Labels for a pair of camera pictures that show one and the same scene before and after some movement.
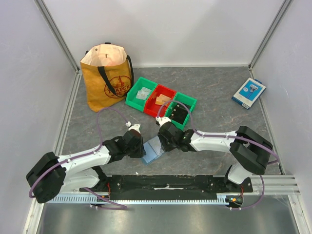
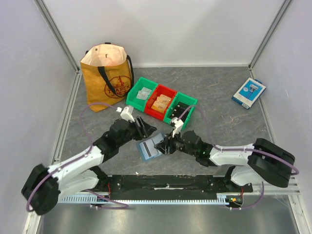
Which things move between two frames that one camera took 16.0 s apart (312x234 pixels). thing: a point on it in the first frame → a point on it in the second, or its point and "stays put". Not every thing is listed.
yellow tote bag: [109, 76] stays put
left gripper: [141, 151] → [144, 130]
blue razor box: [249, 93] stays put
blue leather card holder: [152, 150] stays put
